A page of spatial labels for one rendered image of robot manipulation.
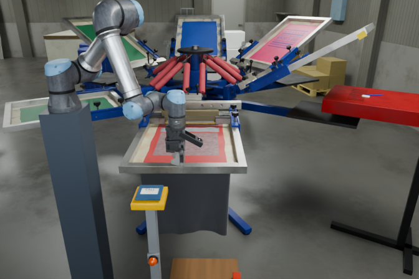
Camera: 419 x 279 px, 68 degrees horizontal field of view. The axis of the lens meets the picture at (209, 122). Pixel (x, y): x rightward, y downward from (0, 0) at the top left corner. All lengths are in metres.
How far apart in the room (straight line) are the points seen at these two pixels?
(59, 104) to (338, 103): 1.60
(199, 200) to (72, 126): 0.71
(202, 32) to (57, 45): 6.01
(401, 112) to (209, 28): 2.41
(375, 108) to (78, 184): 1.74
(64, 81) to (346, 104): 1.61
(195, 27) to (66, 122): 2.53
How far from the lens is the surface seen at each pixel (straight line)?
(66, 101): 1.61
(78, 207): 1.82
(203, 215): 1.71
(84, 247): 1.98
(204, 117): 1.95
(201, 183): 1.58
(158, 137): 1.83
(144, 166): 1.46
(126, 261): 2.45
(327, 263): 2.51
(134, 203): 1.29
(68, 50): 9.18
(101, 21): 1.31
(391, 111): 2.14
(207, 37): 3.70
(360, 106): 2.14
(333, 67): 6.52
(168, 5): 11.09
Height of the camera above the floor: 1.68
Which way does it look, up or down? 21 degrees down
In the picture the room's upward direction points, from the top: straight up
